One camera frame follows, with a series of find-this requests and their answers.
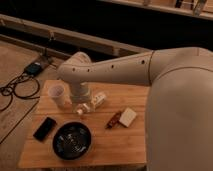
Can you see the wooden bamboo board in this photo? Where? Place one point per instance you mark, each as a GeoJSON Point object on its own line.
{"type": "Point", "coordinates": [116, 146]}

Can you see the black rectangular block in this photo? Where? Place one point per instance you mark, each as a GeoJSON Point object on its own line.
{"type": "Point", "coordinates": [44, 129]}

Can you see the long metal rail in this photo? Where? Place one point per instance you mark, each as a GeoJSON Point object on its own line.
{"type": "Point", "coordinates": [97, 44]}

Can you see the black ceramic bowl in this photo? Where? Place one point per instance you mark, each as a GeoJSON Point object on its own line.
{"type": "Point", "coordinates": [72, 141]}

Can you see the white plastic bottle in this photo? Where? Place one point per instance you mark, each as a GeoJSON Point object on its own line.
{"type": "Point", "coordinates": [98, 99]}

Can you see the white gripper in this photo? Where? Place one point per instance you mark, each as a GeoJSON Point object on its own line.
{"type": "Point", "coordinates": [80, 96]}

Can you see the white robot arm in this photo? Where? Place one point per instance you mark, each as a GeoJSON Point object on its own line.
{"type": "Point", "coordinates": [179, 107]}

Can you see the black power adapter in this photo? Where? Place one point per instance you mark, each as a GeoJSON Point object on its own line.
{"type": "Point", "coordinates": [33, 69]}

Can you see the brown small bottle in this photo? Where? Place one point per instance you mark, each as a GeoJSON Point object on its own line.
{"type": "Point", "coordinates": [113, 120]}

